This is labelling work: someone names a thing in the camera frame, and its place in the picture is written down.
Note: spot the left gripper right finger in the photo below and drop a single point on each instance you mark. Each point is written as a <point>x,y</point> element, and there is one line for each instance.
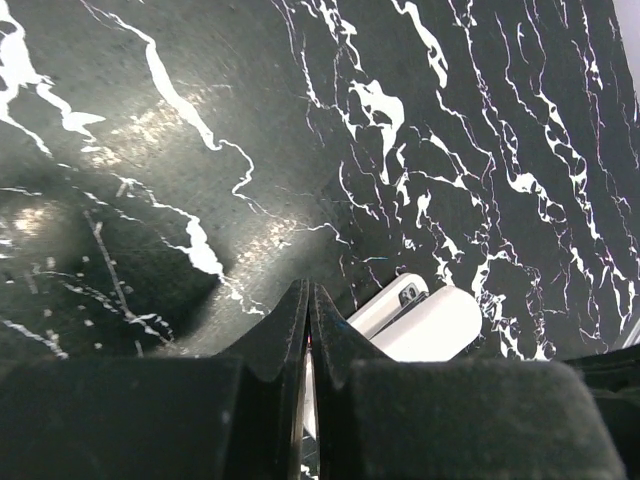
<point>468,419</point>

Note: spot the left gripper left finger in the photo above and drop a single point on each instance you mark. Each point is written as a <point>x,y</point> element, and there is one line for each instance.
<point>234,415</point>

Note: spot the beige stapler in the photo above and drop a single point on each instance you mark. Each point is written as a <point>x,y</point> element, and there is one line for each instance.
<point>420,325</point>

